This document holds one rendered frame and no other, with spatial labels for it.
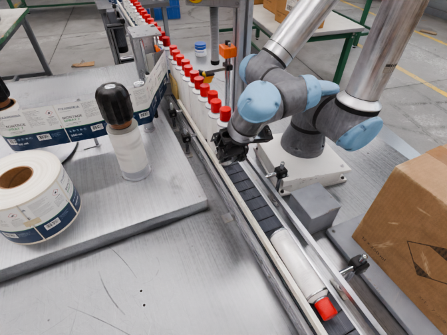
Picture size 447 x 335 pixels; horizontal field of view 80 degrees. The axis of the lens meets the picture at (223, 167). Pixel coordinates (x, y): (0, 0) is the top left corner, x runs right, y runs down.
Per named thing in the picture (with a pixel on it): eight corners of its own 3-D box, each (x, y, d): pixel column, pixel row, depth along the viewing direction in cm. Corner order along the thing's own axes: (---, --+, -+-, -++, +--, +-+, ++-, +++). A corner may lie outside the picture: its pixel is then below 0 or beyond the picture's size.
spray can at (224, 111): (215, 158, 91) (213, 106, 77) (229, 154, 92) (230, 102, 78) (220, 168, 88) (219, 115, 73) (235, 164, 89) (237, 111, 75)
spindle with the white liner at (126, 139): (120, 166, 88) (88, 82, 67) (147, 159, 91) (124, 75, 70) (124, 185, 82) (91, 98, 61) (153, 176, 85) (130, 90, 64)
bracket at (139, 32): (127, 28, 109) (126, 26, 109) (153, 25, 113) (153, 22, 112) (133, 39, 101) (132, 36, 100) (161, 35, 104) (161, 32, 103)
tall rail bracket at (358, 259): (316, 292, 64) (337, 260, 53) (340, 280, 66) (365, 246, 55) (325, 305, 62) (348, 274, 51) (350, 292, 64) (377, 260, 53)
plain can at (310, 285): (270, 232, 64) (324, 318, 51) (289, 224, 66) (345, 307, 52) (267, 243, 68) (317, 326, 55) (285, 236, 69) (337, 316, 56)
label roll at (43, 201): (86, 223, 72) (64, 188, 62) (0, 258, 65) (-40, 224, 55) (76, 177, 85) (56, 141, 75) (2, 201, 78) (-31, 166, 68)
